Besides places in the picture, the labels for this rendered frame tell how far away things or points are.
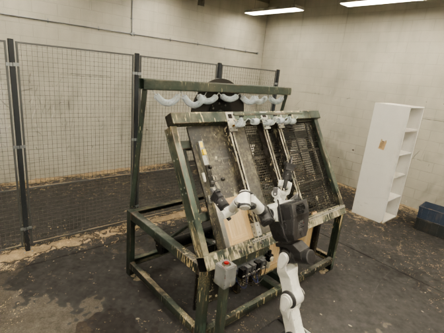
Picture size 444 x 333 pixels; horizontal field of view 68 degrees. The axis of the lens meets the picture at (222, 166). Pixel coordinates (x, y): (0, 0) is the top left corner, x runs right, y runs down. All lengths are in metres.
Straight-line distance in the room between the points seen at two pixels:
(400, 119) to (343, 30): 3.05
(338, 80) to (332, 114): 0.78
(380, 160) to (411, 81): 1.99
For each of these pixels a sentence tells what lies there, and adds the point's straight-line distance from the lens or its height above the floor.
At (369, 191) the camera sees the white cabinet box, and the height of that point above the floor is 0.49.
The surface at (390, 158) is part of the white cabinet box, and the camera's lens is 6.25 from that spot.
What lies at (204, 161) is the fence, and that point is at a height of 1.56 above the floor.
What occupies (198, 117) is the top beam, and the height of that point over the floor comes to 1.92.
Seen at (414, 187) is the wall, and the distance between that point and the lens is 7.69.
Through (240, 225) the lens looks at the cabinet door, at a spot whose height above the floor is 1.01.
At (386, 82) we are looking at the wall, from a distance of 7.82.
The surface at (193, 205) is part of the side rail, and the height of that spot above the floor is 1.27.
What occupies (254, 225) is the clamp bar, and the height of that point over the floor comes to 1.00.
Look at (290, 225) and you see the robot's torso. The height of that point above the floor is 1.25.
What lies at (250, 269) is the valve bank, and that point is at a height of 0.73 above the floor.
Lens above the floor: 2.32
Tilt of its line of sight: 16 degrees down
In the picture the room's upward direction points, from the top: 5 degrees clockwise
